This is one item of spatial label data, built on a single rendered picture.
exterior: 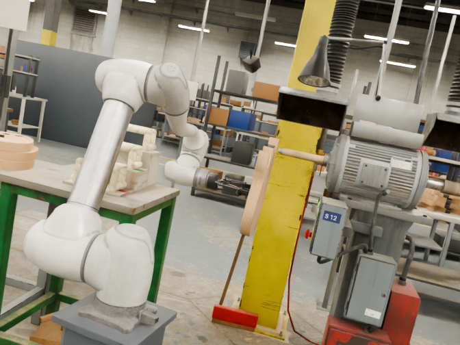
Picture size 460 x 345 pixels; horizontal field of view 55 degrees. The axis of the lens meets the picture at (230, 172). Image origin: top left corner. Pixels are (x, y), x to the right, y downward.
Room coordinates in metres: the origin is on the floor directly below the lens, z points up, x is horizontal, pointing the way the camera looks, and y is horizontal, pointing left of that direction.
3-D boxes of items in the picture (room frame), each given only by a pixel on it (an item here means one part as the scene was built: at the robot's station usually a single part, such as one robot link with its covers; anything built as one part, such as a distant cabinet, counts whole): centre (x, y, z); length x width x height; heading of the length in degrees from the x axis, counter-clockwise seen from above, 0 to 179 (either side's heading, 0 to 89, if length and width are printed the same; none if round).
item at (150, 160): (2.21, 0.51, 1.02); 0.27 x 0.15 x 0.17; 83
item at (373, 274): (1.72, -0.65, 0.93); 0.15 x 0.10 x 0.55; 80
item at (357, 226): (1.77, -0.59, 1.02); 0.13 x 0.04 x 0.04; 80
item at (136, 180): (2.06, 0.53, 0.98); 0.27 x 0.16 x 0.09; 83
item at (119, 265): (1.28, 0.26, 0.87); 0.18 x 0.16 x 0.22; 84
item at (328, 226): (1.66, -0.48, 0.99); 0.24 x 0.21 x 0.26; 80
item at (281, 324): (2.95, -0.40, 0.02); 0.40 x 0.40 x 0.02; 80
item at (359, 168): (1.88, -0.61, 1.25); 0.41 x 0.27 x 0.26; 80
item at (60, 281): (2.32, 0.82, 0.45); 0.05 x 0.05 x 0.90; 80
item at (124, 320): (1.27, 0.23, 0.73); 0.22 x 0.18 x 0.06; 72
